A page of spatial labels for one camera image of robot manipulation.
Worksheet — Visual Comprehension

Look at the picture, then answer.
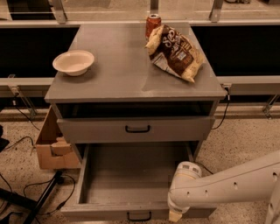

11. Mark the white paper bowl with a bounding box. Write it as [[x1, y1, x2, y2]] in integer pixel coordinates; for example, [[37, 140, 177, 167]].
[[52, 50, 95, 76]]

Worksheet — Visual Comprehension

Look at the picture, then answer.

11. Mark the grey top drawer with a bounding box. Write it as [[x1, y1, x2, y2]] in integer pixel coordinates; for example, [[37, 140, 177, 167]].
[[57, 116, 214, 144]]

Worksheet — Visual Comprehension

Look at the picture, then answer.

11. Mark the orange soda can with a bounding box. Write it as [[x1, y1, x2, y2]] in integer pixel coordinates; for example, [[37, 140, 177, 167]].
[[145, 14, 161, 39]]

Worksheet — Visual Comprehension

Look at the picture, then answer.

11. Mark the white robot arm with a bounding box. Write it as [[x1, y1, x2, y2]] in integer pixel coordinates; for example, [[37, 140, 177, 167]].
[[167, 150, 280, 224]]

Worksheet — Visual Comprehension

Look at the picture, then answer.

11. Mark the black floor cable right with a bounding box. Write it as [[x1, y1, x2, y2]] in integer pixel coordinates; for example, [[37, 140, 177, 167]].
[[194, 161, 214, 175]]

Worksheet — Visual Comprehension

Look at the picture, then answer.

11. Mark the grey drawer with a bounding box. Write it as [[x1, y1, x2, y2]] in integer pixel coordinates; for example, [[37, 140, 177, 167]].
[[60, 141, 217, 222], [57, 116, 214, 144]]

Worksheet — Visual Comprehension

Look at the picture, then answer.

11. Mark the brown chip bag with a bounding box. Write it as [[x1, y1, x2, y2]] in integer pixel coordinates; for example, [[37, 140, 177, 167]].
[[145, 24, 205, 83]]

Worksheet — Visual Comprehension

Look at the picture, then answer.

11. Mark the black cable left floor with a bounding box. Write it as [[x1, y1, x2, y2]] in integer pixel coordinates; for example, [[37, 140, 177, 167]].
[[23, 173, 77, 216]]

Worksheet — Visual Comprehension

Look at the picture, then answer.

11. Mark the grey drawer cabinet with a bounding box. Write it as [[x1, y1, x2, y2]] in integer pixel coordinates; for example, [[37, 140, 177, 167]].
[[45, 24, 225, 157]]

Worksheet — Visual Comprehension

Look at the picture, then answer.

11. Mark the black tripod stand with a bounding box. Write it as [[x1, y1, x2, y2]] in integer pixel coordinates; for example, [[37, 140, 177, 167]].
[[0, 171, 62, 224]]

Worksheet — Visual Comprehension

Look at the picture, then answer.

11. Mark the black cable behind cabinet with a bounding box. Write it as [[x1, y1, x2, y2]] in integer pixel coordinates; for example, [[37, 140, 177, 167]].
[[212, 86, 231, 130]]

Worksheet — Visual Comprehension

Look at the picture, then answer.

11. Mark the cardboard box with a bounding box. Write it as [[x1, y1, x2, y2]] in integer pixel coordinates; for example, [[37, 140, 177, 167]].
[[36, 107, 81, 170]]

